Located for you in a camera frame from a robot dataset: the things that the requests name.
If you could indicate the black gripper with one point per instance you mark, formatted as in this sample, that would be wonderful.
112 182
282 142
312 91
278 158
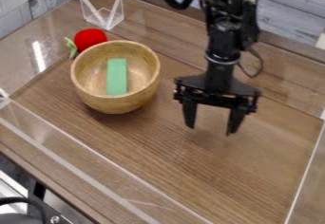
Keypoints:
217 88

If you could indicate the green rectangular block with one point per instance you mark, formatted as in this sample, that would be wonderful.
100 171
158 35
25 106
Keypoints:
116 76

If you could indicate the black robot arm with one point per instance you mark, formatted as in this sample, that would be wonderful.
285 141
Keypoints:
231 25

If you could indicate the brown wooden bowl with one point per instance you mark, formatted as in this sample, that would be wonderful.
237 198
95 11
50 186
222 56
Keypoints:
88 76

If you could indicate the red plush apple toy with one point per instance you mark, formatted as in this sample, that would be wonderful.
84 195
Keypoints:
84 39

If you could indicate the clear acrylic table barrier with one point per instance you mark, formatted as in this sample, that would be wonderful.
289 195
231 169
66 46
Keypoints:
108 194

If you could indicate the black metal table leg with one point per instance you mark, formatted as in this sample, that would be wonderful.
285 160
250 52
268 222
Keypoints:
39 191

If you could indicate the clear acrylic corner bracket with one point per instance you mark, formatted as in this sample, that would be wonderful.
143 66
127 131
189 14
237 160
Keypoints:
104 18

